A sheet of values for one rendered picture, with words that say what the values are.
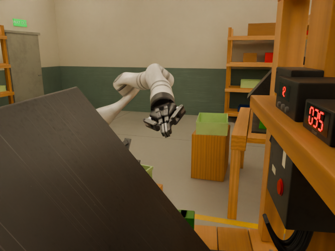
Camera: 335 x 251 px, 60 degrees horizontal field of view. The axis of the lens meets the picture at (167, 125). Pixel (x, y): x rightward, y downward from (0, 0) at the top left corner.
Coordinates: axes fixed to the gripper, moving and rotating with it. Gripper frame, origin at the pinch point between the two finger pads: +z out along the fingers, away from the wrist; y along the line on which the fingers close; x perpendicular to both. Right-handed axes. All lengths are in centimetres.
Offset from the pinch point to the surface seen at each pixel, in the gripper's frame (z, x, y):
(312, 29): -8.0, -8.3, 43.1
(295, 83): 14.5, -10.6, 29.4
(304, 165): 33.9, -11.1, 22.3
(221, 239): -9, 72, -2
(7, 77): -526, 110, -367
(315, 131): 26.8, -9.5, 27.0
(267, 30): -557, 245, 189
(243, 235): -11, 77, 7
